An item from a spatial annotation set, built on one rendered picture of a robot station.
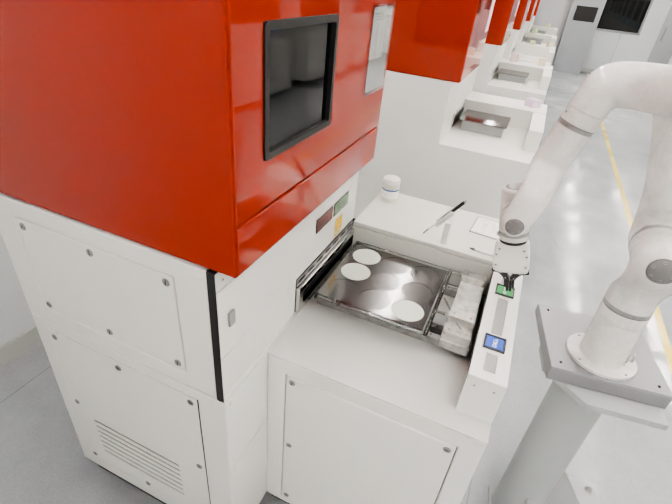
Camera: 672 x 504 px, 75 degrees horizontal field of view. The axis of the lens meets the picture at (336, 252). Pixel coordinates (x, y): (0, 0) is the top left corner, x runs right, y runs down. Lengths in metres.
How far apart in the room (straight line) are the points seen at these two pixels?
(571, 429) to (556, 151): 0.87
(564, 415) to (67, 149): 1.52
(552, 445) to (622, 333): 0.48
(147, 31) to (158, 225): 0.36
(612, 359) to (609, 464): 1.09
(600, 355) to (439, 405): 0.49
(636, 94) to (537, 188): 0.28
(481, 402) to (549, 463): 0.61
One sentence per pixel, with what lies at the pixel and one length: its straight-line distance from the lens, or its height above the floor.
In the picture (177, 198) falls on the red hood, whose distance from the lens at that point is 0.89.
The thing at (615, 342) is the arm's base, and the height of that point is 0.97.
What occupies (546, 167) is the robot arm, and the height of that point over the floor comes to 1.38.
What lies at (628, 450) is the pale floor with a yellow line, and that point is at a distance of 2.63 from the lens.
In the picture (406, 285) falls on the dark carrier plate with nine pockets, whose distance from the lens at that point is 1.48.
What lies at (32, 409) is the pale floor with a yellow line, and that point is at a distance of 2.48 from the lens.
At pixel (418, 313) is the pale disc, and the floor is 0.90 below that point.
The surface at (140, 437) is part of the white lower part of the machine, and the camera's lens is 1.65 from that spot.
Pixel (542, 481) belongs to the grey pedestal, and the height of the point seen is 0.33.
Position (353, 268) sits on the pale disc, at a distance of 1.52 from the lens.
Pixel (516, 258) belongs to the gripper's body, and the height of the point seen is 1.10.
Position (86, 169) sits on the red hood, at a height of 1.37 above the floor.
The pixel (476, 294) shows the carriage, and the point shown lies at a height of 0.88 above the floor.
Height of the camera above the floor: 1.76
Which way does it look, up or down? 33 degrees down
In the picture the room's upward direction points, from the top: 6 degrees clockwise
